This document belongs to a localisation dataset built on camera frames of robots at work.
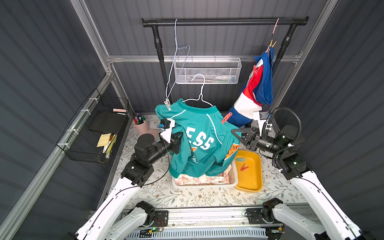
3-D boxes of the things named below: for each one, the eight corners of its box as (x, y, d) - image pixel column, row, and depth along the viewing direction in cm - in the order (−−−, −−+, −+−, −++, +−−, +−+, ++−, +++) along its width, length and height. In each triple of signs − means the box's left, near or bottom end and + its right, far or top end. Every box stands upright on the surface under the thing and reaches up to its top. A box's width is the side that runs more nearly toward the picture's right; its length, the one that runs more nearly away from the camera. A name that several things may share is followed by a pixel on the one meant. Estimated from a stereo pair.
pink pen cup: (138, 136, 109) (131, 124, 99) (140, 127, 114) (135, 115, 104) (148, 136, 109) (143, 124, 99) (150, 127, 114) (145, 115, 104)
